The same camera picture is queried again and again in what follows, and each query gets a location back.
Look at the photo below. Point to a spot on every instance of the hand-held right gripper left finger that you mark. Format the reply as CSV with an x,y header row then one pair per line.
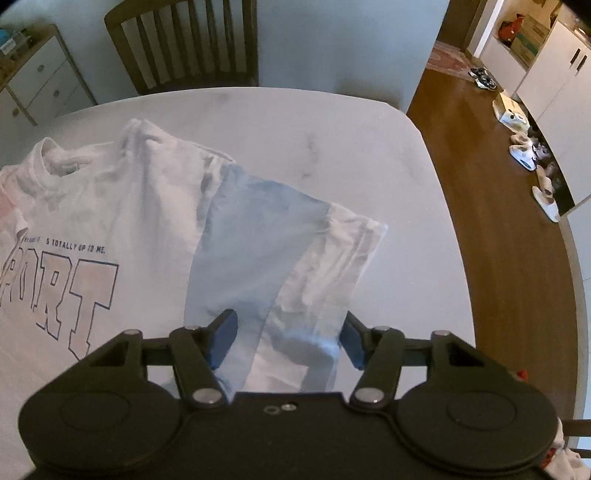
x,y
224,337

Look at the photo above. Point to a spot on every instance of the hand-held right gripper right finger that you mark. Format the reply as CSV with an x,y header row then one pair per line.
x,y
352,344

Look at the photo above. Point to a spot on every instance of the white letter print T-shirt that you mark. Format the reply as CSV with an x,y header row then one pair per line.
x,y
152,221

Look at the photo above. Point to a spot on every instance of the table with white cloth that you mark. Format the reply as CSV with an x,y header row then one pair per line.
x,y
323,138

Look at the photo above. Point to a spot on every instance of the pale pink garment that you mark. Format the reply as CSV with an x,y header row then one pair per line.
x,y
565,457

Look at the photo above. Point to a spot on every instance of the white slipper blue print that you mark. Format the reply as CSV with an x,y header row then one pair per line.
x,y
524,159

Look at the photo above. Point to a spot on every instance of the beige slipper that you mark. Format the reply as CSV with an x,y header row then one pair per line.
x,y
545,180

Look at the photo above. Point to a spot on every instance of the white cardboard box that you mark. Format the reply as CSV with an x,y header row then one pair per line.
x,y
508,113

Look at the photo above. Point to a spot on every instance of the dark sneaker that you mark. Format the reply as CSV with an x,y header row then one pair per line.
x,y
487,84
477,73

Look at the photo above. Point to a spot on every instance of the red patterned rug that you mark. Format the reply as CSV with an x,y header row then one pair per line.
x,y
445,57

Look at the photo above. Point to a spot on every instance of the white low shelf cabinet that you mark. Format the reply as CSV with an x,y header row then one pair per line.
x,y
501,64

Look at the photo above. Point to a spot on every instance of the white two-door cabinet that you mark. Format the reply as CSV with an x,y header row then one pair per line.
x,y
558,101

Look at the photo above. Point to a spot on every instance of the wooden white drawer cabinet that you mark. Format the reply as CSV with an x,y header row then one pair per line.
x,y
46,69

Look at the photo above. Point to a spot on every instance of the brown wooden door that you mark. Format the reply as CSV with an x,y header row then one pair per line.
x,y
461,23

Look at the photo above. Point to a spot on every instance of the green print cardboard box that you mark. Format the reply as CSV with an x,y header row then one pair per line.
x,y
531,39

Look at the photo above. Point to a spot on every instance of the red bag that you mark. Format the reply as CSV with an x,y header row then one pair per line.
x,y
510,27

